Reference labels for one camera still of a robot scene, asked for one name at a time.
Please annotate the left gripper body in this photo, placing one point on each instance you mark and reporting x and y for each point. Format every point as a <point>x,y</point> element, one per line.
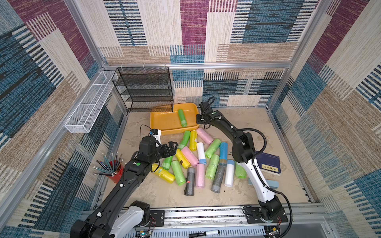
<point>163,152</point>

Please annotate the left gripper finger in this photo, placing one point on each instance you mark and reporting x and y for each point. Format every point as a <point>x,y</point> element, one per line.
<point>172,151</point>
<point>172,144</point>

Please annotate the thin dark green roll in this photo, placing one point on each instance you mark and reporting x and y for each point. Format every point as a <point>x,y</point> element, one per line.
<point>182,118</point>

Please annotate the large yellow bag roll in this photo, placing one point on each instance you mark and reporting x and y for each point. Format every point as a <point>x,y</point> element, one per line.
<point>162,173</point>

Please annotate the light green roll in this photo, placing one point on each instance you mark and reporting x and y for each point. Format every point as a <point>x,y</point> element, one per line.
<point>240,171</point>
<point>212,148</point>
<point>212,167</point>

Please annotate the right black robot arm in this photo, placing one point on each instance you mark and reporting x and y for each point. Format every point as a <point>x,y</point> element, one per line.
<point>244,153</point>

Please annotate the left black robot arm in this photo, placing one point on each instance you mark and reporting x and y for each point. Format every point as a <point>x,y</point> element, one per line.
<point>105,221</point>

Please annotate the dark green roll left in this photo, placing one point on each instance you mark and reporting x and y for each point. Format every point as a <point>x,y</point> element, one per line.
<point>167,163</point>

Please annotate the small yellow roll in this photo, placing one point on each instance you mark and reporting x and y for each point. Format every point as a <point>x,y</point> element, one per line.
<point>182,159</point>

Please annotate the pink roll near box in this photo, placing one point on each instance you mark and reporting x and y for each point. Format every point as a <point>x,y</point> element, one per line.
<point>204,136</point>

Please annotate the yellow roll near box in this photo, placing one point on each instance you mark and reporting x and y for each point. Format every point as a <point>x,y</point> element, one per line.
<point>193,140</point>

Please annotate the yellow plastic storage box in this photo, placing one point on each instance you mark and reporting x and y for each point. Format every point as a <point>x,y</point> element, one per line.
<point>169,122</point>

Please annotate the pink roll centre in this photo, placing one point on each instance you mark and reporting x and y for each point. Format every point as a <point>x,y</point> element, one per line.
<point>192,159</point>

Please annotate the white roll blue end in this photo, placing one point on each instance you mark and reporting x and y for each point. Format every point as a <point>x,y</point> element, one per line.
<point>201,153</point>

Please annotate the pink roll lower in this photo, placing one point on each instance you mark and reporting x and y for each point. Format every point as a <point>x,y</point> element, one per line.
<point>200,173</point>

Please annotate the dark grey roll left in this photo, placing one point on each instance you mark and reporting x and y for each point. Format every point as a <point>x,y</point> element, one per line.
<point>190,181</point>

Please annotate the grey roll right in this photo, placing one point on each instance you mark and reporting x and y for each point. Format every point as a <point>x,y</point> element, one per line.
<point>218,178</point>

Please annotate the white roll lower right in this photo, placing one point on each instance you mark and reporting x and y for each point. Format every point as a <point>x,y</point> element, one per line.
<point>229,173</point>

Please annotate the red pencil cup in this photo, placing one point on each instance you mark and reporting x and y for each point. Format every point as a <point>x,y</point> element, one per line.
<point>111,167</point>

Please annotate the black mesh shelf rack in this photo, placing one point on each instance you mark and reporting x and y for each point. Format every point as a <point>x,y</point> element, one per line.
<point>145,89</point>

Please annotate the dark blue notebook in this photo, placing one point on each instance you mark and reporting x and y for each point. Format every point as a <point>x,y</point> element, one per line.
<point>269,163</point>

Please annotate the black marker pen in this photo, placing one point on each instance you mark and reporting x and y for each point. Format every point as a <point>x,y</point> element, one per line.
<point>203,234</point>

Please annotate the light blue stapler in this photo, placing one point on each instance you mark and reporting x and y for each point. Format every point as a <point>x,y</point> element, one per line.
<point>271,183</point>

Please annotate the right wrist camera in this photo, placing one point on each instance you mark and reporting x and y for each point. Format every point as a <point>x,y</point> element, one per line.
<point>204,106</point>

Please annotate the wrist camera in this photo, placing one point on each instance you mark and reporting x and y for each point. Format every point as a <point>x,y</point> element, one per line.
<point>156,134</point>
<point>204,106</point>

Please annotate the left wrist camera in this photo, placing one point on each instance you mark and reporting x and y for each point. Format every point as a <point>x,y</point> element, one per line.
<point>156,134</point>

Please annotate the white wire wall basket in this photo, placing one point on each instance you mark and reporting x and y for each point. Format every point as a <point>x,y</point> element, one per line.
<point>89,108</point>

